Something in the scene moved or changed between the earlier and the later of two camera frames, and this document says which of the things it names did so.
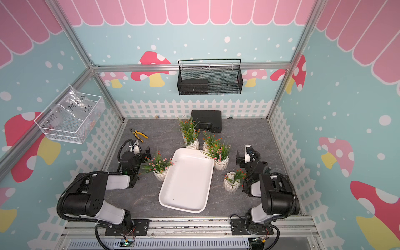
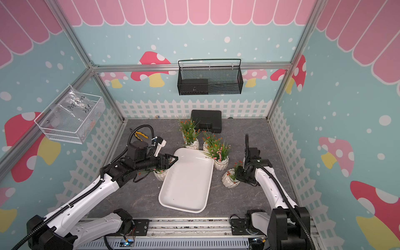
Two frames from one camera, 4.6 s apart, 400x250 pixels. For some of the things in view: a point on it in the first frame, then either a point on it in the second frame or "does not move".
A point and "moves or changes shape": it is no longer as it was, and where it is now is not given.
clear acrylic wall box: x=72 y=118 does not move
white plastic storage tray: x=187 y=183 does not move
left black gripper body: x=141 y=159 to x=153 y=162
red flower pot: x=232 y=180 moves or changes shape
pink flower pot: x=220 y=155 does not move
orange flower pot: x=211 y=142 does not move
